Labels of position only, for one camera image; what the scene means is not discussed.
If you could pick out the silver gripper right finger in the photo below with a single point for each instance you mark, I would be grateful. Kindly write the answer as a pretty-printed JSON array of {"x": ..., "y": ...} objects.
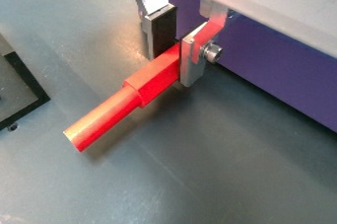
[{"x": 197, "y": 46}]

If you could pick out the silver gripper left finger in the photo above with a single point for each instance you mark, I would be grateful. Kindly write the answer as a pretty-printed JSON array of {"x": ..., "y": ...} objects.
[{"x": 157, "y": 15}]

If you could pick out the red peg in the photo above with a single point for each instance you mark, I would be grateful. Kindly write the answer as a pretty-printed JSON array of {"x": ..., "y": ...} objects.
[{"x": 140, "y": 89}]

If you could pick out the purple base board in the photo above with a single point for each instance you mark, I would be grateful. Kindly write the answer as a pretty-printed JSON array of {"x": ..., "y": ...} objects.
[{"x": 280, "y": 45}]

